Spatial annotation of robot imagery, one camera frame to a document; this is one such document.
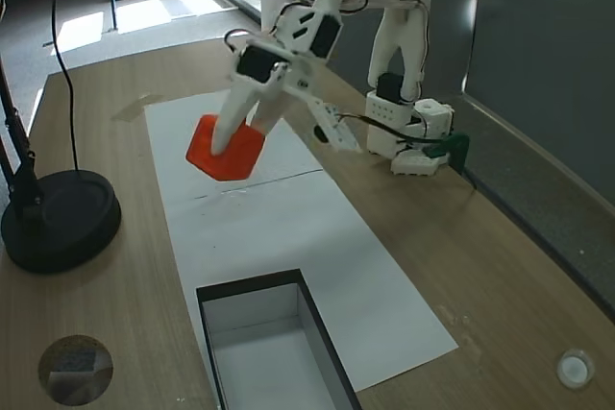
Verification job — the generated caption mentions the black round stand base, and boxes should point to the black round stand base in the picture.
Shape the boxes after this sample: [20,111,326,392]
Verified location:
[1,169,122,275]

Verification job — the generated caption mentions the grey desk partition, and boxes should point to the grey desk partition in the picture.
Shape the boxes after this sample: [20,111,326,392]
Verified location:
[319,0,615,325]

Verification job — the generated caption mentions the white gripper camera mount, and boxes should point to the white gripper camera mount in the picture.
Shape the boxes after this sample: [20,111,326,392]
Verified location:
[283,57,364,155]

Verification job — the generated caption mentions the black camera cable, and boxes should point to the black camera cable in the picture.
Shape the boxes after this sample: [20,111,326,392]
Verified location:
[334,113,455,147]

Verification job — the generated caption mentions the black stand cable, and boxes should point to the black stand cable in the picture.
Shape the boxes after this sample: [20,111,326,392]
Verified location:
[47,0,81,174]

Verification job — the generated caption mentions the black stand pole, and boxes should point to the black stand pole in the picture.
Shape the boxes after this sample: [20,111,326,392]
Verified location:
[0,59,44,222]

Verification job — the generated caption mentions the brown cardboard box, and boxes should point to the brown cardboard box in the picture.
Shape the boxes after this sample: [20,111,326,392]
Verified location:
[195,268,362,410]

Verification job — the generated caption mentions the white round cap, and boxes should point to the white round cap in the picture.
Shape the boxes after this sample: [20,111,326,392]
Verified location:
[555,348,597,388]

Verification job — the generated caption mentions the orange cube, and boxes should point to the orange cube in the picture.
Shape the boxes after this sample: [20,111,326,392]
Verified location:
[185,114,268,183]

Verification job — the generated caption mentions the green table clamp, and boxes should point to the green table clamp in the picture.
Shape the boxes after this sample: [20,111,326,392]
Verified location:
[422,132,472,174]

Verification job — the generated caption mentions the white paper sheet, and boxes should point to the white paper sheet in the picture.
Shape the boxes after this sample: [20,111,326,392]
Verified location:
[143,90,324,203]
[160,170,460,395]

